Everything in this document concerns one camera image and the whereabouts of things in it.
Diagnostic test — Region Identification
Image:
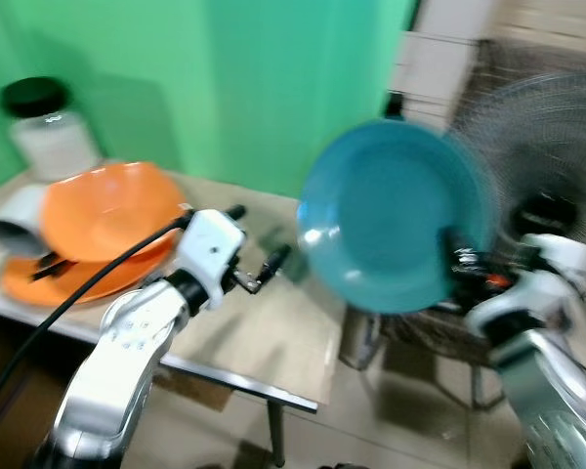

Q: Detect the teal round plate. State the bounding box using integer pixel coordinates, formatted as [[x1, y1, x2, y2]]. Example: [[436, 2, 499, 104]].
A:
[[297, 118, 496, 317]]

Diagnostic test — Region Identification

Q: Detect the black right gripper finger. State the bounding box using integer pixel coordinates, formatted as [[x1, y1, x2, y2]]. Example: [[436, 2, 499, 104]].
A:
[[439, 226, 472, 271]]

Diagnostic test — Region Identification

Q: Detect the orange bowl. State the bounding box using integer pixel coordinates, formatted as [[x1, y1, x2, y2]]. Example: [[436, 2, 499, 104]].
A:
[[39, 160, 188, 265]]

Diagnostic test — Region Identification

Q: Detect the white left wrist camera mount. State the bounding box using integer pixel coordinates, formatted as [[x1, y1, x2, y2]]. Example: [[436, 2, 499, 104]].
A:
[[175, 207, 248, 300]]

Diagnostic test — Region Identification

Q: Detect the metal table leg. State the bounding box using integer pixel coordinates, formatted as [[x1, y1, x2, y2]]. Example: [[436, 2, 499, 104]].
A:
[[267, 399, 288, 469]]

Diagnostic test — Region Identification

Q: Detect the clear jar with black lid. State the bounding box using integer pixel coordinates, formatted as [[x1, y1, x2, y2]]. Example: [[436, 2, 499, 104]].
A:
[[0, 76, 105, 184]]

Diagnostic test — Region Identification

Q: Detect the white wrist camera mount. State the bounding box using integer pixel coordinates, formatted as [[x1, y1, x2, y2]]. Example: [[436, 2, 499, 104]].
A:
[[175, 207, 248, 300], [466, 233, 586, 338]]

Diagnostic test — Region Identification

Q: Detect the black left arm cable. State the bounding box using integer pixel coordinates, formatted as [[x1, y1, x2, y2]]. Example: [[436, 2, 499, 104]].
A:
[[0, 213, 193, 423]]

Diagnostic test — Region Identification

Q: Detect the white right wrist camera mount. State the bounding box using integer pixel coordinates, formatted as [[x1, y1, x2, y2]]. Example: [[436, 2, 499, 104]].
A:
[[466, 233, 586, 338]]

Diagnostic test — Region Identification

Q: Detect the grey standing fan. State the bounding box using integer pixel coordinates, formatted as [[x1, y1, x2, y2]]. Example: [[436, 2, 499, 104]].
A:
[[447, 72, 586, 299]]

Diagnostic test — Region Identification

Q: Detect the black utensil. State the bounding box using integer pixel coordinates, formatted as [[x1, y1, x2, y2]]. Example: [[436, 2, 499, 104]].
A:
[[27, 250, 77, 284]]

